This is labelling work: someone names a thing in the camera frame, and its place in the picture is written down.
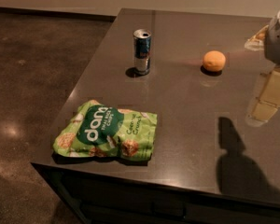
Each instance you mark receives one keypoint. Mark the blue silver drink can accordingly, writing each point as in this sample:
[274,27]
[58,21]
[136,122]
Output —
[141,50]

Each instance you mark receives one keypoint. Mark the dark cabinet drawer front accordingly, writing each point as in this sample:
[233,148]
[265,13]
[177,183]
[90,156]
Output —
[103,201]

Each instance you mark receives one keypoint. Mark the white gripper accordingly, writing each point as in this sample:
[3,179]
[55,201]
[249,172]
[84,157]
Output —
[278,39]

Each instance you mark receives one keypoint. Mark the orange fruit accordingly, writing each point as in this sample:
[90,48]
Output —
[214,61]

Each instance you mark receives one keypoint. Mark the green rice chip bag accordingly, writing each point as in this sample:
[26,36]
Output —
[102,131]

